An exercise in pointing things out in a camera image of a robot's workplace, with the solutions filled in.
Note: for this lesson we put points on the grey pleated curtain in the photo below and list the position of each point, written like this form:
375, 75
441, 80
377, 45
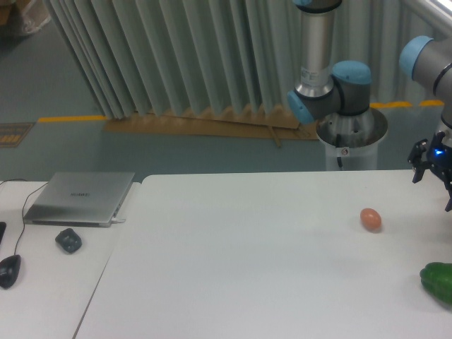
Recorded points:
141, 56

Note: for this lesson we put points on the green bell pepper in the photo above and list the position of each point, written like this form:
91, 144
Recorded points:
436, 280

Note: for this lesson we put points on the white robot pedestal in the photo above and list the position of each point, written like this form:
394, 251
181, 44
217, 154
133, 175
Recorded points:
351, 159

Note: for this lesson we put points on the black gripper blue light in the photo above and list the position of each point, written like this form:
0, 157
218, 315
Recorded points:
438, 161

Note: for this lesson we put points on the black computer mouse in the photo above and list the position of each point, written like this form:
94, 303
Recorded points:
10, 268

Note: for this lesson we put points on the flat brown cardboard sheet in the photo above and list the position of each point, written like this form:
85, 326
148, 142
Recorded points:
278, 125

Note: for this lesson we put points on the black keyboard edge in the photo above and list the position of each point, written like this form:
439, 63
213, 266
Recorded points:
2, 230

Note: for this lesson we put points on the small black controller puck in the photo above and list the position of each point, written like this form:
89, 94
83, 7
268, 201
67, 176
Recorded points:
69, 241

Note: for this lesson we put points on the silver closed laptop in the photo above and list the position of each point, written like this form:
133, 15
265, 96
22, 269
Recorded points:
86, 199

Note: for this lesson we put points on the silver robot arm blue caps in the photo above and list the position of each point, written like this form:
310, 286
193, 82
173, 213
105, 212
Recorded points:
337, 97

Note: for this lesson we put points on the brown egg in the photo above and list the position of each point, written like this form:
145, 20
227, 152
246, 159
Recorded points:
370, 219

